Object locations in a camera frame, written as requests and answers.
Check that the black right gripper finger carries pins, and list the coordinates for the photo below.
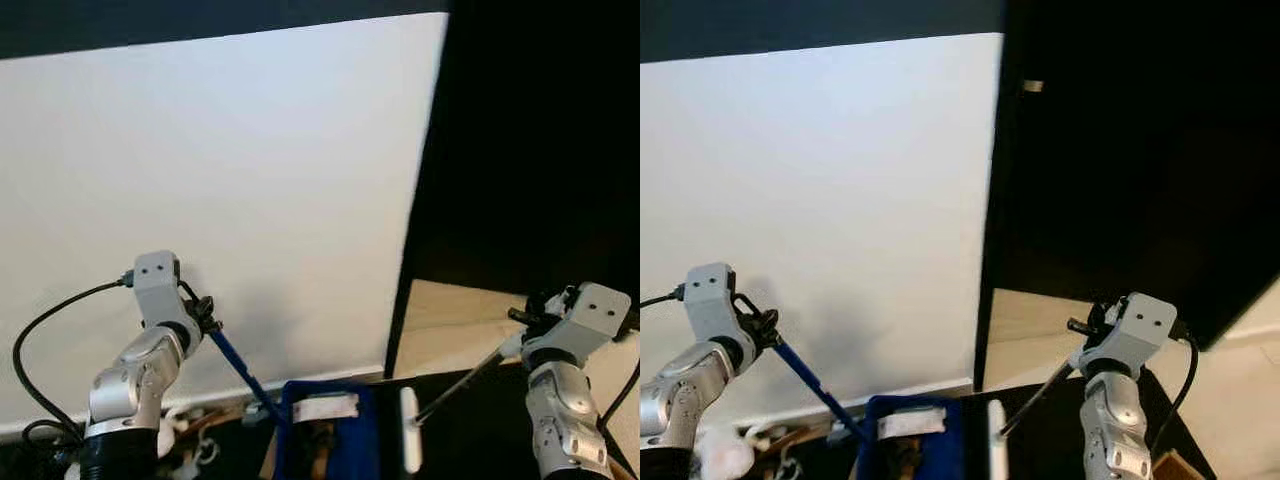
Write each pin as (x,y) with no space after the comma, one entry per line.
(1080,326)
(520,317)

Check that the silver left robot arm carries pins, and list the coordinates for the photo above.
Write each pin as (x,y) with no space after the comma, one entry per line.
(130,385)
(685,400)

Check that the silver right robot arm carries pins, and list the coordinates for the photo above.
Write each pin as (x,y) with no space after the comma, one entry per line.
(1115,430)
(565,420)

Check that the white plastic bag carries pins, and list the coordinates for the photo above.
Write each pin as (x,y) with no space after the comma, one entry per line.
(727,462)

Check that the white flat packet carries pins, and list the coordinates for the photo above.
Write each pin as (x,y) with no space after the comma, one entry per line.
(325,407)
(912,423)

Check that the brown cardboard piece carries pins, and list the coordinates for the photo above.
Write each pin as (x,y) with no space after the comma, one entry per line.
(1178,467)

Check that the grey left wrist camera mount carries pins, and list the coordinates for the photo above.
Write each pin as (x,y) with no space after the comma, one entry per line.
(710,300)
(158,290)

